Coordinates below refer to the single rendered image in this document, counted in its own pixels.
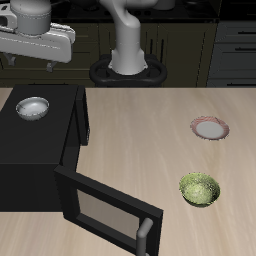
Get green bowl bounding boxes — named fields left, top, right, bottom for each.
left=178, top=171, right=222, bottom=208

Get white plate with red rim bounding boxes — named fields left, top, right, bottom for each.
left=189, top=115, right=231, bottom=141

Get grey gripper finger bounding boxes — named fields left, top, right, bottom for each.
left=45, top=60, right=59, bottom=73
left=2, top=52, right=17, bottom=67

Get black microwave oven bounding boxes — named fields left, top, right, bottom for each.
left=0, top=84, right=165, bottom=256

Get grey drawer cabinet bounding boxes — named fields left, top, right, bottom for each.
left=205, top=20, right=256, bottom=89

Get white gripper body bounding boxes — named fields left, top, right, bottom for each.
left=0, top=22, right=77, bottom=65

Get white bowl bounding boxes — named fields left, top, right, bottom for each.
left=15, top=96, right=51, bottom=122

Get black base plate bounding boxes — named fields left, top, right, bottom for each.
left=88, top=53, right=168, bottom=84

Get dark kitchen cupboards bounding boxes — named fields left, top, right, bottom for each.
left=0, top=0, right=222, bottom=89

